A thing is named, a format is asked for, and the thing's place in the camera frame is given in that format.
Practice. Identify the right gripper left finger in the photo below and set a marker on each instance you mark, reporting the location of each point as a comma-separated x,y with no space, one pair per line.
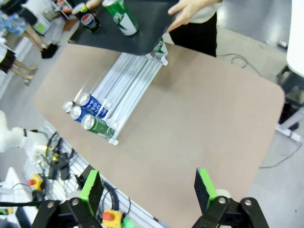
91,190

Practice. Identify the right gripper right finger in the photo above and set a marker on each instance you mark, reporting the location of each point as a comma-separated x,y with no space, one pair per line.
204,187

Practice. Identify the black plastic serving tray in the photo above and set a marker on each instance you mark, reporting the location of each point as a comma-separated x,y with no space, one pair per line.
107,42

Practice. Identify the black Pepsi can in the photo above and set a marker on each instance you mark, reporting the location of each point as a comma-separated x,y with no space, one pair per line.
68,106
88,21

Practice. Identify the green Chilsung Cider can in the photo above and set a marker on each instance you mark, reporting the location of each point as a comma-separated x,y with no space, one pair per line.
97,126
160,48
123,21

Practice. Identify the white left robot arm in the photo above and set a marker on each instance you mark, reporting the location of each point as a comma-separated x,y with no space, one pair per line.
26,142

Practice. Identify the person in light t-shirt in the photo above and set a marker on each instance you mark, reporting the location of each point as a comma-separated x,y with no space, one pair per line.
194,38

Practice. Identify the person in black skirt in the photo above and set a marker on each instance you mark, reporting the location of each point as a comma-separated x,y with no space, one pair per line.
7,59

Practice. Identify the person in blue floral dress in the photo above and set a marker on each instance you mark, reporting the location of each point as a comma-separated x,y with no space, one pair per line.
12,23

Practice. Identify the person's left hand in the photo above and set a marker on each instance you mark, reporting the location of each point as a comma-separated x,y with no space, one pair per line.
190,12

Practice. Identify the person's right hand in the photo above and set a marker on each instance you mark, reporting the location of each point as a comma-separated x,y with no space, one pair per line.
95,3

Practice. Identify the aluminium profile base platform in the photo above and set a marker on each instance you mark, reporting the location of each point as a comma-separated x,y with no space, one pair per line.
78,164

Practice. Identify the yellow emergency stop button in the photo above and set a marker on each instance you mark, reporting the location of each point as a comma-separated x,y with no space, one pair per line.
116,217
38,180

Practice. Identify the blue Pocari Sweat can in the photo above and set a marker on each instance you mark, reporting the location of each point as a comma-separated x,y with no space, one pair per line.
76,112
92,104

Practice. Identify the white power strip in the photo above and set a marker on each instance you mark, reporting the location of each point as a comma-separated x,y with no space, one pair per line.
293,135

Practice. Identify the brown cardboard box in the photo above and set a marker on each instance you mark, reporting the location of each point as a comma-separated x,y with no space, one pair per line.
71,25

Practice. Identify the white storage shelf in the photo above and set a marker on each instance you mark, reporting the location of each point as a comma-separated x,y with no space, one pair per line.
45,23

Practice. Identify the large white table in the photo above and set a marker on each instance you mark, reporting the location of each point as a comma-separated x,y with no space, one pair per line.
297,35

